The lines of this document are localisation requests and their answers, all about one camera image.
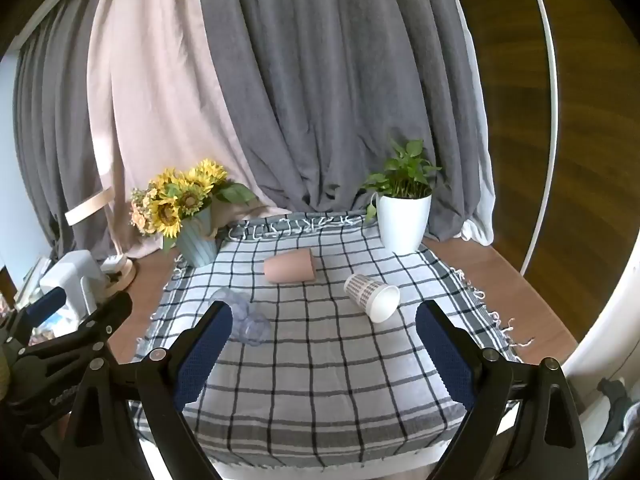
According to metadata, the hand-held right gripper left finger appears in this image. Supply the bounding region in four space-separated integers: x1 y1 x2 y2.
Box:
60 301 236 480

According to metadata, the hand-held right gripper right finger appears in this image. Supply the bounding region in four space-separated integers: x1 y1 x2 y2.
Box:
415 300 591 480

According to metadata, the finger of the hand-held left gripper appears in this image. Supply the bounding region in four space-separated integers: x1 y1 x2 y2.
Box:
16 291 134 367
0 287 67 347

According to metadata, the clear plastic cup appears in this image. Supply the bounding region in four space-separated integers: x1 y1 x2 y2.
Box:
209 287 273 347

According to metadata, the white patterned paper cup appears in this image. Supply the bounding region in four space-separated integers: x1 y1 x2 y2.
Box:
343 273 401 324

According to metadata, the pink cup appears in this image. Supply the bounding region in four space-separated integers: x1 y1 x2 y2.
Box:
264 248 317 283

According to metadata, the round wooden stand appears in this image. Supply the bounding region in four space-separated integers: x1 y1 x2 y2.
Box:
101 255 136 292

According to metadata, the white box device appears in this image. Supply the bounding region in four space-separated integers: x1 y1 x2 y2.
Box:
40 251 108 322

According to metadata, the beige curtain tieback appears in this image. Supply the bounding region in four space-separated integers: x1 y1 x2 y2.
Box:
65 187 115 227

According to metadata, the blue ribbed vase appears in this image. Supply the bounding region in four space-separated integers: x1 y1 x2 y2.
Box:
176 207 219 268

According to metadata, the checked tablecloth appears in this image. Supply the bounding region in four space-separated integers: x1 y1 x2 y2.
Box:
129 212 533 468

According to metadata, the sunflower bouquet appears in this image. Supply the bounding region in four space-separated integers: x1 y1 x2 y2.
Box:
131 159 257 253

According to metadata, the white plant pot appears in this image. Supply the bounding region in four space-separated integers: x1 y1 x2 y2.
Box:
376 193 432 254

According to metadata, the white curved furniture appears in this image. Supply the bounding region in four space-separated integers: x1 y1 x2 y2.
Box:
564 240 640 453

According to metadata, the grey curtain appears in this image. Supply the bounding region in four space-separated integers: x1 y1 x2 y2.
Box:
197 0 483 241
14 0 123 261

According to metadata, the green leafy plant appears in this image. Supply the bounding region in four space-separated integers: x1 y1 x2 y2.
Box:
361 139 443 222

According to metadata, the grey cloth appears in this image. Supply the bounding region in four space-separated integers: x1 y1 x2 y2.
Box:
586 377 640 480

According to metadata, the white sheer curtain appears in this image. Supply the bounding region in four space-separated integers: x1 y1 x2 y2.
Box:
447 0 497 247

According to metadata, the beige curtain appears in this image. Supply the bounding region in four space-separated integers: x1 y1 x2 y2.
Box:
87 0 296 262

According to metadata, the white hoop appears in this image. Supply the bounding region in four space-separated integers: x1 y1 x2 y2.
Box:
520 0 559 276

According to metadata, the white curtain rail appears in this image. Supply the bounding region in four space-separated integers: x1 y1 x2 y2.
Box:
12 0 123 50

